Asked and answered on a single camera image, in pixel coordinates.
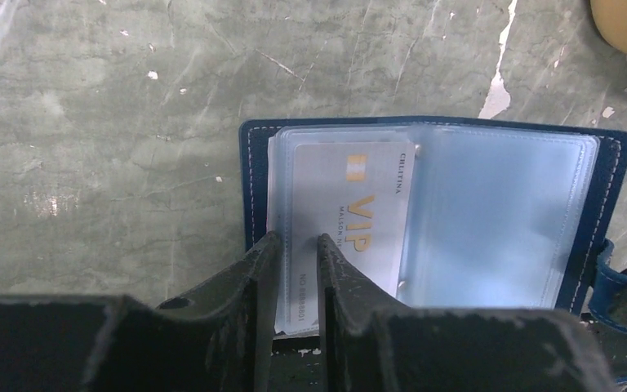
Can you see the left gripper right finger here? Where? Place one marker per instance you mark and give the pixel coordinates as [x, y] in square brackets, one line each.
[372, 342]

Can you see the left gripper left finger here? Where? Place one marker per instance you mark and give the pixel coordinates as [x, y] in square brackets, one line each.
[216, 336]

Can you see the blue leather card holder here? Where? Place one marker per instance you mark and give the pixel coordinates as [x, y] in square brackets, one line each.
[500, 214]

